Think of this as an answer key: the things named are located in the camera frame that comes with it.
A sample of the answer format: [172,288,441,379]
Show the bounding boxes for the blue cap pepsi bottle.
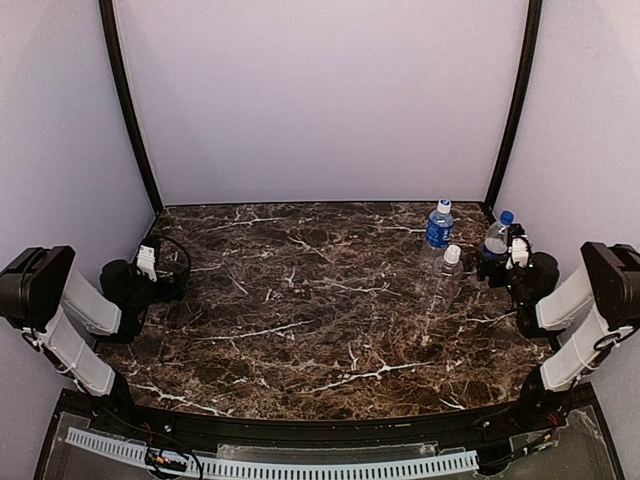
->
[483,210,515,259]

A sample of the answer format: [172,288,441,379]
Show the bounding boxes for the white cap blue label bottle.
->
[418,198,454,274]

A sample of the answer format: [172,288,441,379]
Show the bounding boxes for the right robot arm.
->
[474,238,639,431]

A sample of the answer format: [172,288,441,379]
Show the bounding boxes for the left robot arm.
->
[1,244,190,419]

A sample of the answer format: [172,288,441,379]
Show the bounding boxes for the clear unlabeled plastic bottle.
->
[427,244,463,314]

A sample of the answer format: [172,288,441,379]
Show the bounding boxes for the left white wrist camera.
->
[136,244,157,282]

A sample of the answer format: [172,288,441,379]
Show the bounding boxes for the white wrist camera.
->
[136,244,157,282]
[506,223,532,270]

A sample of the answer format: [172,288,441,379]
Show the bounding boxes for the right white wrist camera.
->
[506,223,532,270]

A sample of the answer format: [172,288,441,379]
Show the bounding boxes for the black front frame rail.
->
[56,389,568,451]

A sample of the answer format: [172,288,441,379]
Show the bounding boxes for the white slotted cable duct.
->
[65,427,479,479]

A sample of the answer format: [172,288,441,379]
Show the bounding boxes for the right black frame post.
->
[481,0,543,220]

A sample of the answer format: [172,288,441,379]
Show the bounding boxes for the black frame post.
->
[481,0,543,220]
[98,0,164,216]

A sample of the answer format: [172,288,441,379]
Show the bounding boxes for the left black frame post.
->
[98,0,164,216]

